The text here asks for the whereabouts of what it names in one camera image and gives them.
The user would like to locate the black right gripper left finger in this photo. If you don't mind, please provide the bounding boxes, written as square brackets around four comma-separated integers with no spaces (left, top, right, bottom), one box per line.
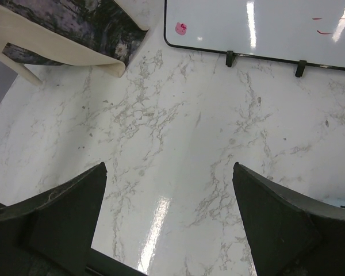
[0,163,107,275]

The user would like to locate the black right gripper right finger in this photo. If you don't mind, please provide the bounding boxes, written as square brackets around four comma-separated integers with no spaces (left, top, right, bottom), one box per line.
[232,163,345,275]

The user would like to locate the beige canvas tote bag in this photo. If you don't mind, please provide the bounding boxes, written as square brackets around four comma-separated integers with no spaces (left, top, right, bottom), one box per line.
[0,1,148,86]

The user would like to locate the light blue face mask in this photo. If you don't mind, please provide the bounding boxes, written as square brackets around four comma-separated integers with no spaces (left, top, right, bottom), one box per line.
[323,197,345,209]

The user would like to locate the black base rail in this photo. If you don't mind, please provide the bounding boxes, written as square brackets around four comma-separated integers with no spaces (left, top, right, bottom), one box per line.
[0,195,141,275]

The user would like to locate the small whiteboard black frame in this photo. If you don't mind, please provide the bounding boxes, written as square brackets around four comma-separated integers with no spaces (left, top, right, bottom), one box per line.
[164,0,345,76]

